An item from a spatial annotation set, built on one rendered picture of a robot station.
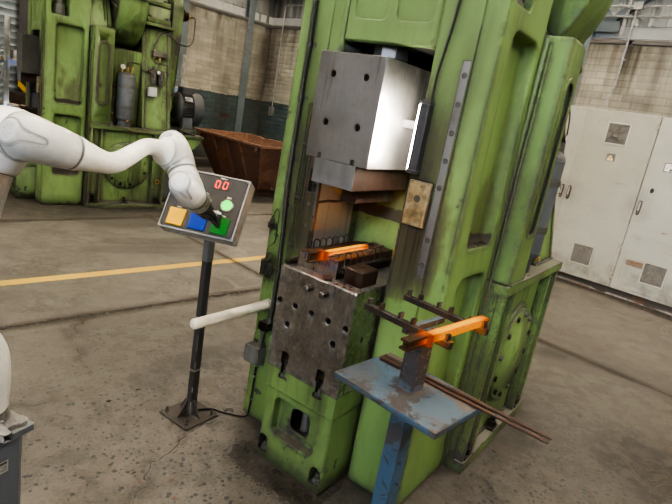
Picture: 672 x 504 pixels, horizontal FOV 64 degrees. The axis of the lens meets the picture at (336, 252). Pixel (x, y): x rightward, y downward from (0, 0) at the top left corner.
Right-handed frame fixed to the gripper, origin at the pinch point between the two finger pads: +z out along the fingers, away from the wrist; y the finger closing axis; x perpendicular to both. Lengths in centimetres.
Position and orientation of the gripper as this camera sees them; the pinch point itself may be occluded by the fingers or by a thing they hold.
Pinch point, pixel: (216, 222)
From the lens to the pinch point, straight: 225.3
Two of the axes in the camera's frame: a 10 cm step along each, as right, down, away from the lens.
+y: 9.6, 2.1, -1.5
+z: 0.9, 2.9, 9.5
